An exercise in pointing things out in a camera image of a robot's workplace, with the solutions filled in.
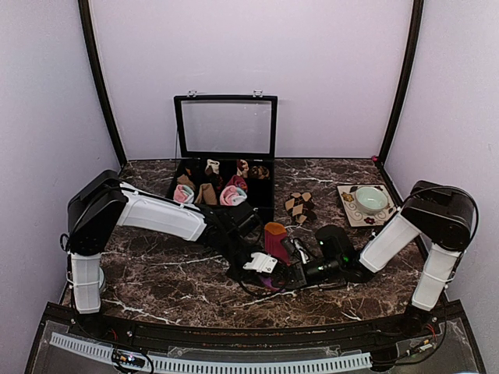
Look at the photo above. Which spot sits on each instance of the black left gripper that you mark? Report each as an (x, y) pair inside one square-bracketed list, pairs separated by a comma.
[(250, 276)]

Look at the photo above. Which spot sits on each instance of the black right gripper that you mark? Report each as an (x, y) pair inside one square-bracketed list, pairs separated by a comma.
[(299, 275)]

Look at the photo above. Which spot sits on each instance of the maroon purple orange striped sock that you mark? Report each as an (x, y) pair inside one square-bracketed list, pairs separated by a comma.
[(273, 234)]

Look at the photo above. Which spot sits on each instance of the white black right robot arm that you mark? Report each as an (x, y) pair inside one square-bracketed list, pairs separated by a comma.
[(447, 216)]

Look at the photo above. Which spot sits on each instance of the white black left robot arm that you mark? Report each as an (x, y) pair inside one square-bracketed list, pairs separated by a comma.
[(107, 202)]

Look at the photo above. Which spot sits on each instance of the brown argyle rolled sock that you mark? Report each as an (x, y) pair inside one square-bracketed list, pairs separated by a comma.
[(300, 207)]

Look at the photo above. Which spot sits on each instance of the pink white rolled sock right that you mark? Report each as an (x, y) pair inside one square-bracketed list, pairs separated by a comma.
[(232, 196)]

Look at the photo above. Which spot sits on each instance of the pink white rolled sock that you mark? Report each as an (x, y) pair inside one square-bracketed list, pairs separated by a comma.
[(232, 196), (183, 194)]

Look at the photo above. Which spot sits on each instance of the brown tan rolled sock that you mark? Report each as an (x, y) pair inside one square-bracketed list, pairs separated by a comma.
[(206, 195)]

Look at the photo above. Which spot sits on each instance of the maroon teal rolled sock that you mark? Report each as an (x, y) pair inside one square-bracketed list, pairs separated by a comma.
[(239, 182)]

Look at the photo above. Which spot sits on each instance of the pink white rolled sock left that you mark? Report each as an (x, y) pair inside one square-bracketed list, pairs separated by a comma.
[(183, 194)]

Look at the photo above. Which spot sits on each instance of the square floral ceramic plate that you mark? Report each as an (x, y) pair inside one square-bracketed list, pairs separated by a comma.
[(358, 219)]

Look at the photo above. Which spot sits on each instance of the leopard pattern rolled sock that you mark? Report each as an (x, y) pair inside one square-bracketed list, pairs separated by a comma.
[(259, 172)]

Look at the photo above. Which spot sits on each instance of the cream brown rolled sock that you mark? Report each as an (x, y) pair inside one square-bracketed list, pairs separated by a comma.
[(212, 167)]

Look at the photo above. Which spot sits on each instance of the pale green ceramic bowl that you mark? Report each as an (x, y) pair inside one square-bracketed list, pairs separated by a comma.
[(370, 200)]

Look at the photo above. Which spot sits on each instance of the black sock organizer box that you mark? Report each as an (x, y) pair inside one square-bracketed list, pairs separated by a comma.
[(239, 131)]

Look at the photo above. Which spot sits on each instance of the pale green bowl left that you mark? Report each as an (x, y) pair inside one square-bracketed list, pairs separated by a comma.
[(102, 281)]

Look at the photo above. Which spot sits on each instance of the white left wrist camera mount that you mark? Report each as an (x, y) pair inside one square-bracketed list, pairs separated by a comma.
[(261, 263)]

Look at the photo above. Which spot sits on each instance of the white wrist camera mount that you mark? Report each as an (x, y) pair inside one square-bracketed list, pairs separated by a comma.
[(296, 249), (261, 263)]

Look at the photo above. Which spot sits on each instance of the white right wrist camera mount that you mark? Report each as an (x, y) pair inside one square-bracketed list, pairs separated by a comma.
[(296, 249)]

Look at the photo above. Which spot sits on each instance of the white slotted cable duct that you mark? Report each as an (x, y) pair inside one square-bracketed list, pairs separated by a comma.
[(161, 364)]

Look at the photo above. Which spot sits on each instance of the black front table rail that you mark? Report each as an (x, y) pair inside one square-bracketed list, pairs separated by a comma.
[(155, 334)]

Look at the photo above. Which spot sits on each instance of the black left frame post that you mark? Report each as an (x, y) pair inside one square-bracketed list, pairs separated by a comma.
[(99, 83)]

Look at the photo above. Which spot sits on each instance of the black frame post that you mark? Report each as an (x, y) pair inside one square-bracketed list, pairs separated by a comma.
[(99, 83), (403, 82)]

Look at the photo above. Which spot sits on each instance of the black right frame post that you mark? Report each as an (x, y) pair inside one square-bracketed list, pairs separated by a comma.
[(403, 82)]

